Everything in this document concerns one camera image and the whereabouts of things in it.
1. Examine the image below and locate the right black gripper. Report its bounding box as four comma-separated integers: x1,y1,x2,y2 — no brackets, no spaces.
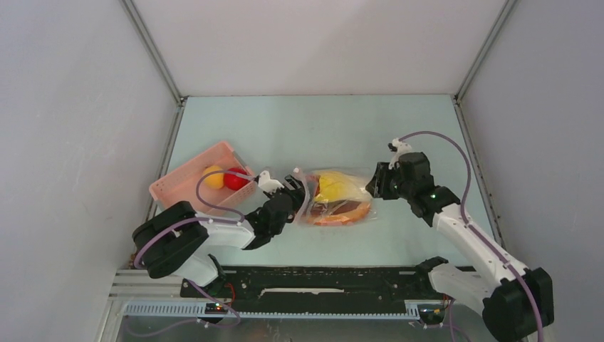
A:
364,162,413,201

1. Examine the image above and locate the fake red orange peach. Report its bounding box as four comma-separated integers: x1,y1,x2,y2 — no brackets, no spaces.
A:
312,175,321,197

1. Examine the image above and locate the clear zip top bag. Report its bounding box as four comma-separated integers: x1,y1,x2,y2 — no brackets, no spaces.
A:
293,167,374,227

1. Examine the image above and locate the fake red apple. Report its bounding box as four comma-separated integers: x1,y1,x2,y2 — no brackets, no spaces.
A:
223,167,250,191

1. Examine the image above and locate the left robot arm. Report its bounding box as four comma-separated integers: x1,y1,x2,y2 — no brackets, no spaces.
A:
132,170,310,297

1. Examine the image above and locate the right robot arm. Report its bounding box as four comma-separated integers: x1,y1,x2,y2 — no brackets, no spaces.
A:
365,152,555,341

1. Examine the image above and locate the pink plastic basket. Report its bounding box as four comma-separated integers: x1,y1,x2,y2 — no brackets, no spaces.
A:
149,140,256,216

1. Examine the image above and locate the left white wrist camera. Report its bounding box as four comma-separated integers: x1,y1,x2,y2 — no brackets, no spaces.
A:
255,170,284,195

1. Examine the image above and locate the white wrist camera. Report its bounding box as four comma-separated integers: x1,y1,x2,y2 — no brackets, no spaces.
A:
387,138,412,170
255,170,284,195

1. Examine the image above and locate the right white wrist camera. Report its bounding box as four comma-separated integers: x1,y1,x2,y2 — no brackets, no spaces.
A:
387,138,412,170

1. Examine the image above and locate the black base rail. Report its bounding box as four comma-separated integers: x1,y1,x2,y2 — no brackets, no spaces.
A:
204,266,450,314

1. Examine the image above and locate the left aluminium frame post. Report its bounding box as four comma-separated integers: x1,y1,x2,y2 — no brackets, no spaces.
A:
120,0,185,107

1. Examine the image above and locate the aluminium frame post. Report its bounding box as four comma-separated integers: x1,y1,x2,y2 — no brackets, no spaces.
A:
453,0,520,105
120,0,185,107

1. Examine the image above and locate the white cable duct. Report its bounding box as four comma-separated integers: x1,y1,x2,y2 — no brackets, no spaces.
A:
123,301,420,321

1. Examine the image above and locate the right aluminium frame post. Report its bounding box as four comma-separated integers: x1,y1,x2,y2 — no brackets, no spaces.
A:
453,0,520,105

